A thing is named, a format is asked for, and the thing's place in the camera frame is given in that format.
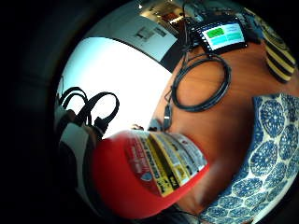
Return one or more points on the yellow black striped soft toy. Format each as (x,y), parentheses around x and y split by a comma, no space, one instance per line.
(280,60)

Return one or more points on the small black screen device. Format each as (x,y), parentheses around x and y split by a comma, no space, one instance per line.
(222,35)

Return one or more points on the blue patterned white bowl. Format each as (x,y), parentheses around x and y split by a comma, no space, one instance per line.
(267,155)

